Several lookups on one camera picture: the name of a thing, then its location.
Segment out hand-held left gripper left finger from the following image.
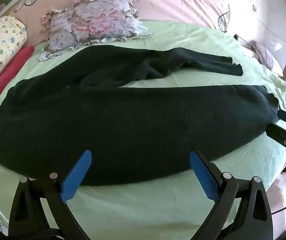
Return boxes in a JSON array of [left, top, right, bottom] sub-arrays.
[[8, 149, 93, 240]]

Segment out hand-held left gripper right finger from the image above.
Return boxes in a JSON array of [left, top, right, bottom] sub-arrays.
[[189, 149, 273, 240]]

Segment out black pants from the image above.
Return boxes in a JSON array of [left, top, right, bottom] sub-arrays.
[[0, 47, 280, 187]]

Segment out pale striped pillow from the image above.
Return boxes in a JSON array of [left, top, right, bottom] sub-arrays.
[[250, 40, 284, 77]]

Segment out green bed sheet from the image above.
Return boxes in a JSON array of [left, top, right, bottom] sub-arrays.
[[0, 20, 286, 240]]

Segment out red folded cloth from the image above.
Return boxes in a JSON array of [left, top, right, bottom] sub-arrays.
[[0, 45, 34, 119]]

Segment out yellow patterned bolster pillow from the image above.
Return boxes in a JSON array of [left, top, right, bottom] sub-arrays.
[[0, 16, 27, 98]]

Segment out floral ruffled pillow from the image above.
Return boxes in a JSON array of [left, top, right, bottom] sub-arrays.
[[38, 0, 150, 62]]

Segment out pink quilt with plaid bears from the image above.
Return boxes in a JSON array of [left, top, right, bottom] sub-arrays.
[[5, 0, 231, 48]]

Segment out thin black cable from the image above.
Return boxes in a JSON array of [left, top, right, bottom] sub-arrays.
[[271, 206, 286, 216]]

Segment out black charger cable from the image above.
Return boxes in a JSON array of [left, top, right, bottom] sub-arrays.
[[233, 33, 254, 46]]

